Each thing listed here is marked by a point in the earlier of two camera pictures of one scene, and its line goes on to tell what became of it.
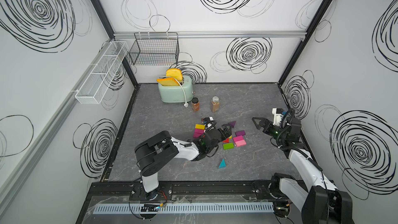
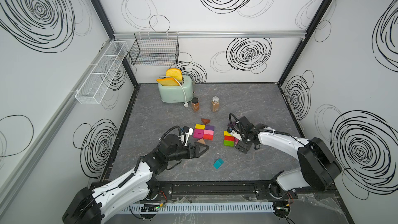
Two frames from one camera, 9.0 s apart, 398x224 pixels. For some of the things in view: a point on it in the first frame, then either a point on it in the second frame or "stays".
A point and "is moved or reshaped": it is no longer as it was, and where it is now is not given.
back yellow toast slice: [175, 73] stays
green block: [228, 145] is moved or reshaped
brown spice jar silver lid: [215, 103] stays
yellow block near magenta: [200, 126] stays
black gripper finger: [279, 113] → [236, 135]
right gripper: [264, 121] → [241, 147]
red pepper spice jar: [195, 104] stays
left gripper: [223, 137] → [194, 154]
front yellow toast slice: [167, 82] stays
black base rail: [187, 192] stays
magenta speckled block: [198, 133] stays
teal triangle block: [223, 164] is moved or reshaped
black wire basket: [155, 49] stays
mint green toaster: [174, 94] stays
